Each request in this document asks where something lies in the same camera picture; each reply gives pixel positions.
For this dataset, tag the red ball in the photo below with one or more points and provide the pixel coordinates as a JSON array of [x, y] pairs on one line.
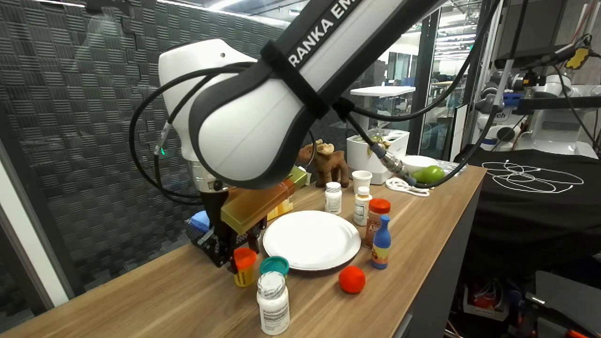
[[352, 280]]

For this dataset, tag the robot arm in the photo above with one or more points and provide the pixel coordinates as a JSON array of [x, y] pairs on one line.
[[244, 126]]

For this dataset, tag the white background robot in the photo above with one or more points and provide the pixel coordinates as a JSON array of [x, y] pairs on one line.
[[554, 122]]

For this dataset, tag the large white pill bottle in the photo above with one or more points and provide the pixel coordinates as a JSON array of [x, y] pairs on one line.
[[273, 307]]

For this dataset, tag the small white pill bottle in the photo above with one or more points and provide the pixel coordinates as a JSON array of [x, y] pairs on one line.
[[333, 199]]

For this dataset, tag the slim white bottle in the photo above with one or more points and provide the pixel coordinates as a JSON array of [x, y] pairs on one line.
[[361, 209]]

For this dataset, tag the brown plush moose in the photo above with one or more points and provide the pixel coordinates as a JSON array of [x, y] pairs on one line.
[[331, 164]]

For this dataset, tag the teal lid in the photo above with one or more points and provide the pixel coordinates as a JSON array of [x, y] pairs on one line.
[[274, 265]]

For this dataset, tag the white paper cup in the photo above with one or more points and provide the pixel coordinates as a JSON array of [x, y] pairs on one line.
[[361, 180]]

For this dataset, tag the blue bottle with yellow label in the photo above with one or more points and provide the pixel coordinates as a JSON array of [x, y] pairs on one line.
[[381, 246]]

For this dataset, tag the spice bottle with orange lid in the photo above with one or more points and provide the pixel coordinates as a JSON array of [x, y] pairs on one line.
[[374, 225]]

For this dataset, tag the white round table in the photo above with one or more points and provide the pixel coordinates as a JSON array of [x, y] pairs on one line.
[[382, 96]]

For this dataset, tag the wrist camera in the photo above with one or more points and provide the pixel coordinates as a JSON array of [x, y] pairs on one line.
[[256, 202]]

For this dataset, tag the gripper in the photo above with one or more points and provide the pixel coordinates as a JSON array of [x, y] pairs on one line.
[[215, 211]]

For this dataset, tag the white appliance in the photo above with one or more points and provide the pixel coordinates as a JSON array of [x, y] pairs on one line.
[[364, 157]]

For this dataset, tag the monitor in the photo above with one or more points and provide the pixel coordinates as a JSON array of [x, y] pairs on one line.
[[535, 28]]

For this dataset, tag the white bowl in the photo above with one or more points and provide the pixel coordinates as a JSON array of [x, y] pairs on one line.
[[418, 162]]

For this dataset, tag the white paper plate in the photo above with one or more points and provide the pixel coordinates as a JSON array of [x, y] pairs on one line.
[[311, 240]]

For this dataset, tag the yellow bottle with orange lid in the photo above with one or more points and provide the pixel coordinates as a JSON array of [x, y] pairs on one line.
[[245, 270]]

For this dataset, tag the black cloth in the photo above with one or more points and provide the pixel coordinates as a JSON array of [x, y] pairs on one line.
[[530, 220]]

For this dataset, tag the blue sponge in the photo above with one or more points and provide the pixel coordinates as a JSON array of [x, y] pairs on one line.
[[201, 220]]

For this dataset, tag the green pear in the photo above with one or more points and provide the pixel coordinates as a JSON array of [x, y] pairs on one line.
[[429, 174]]

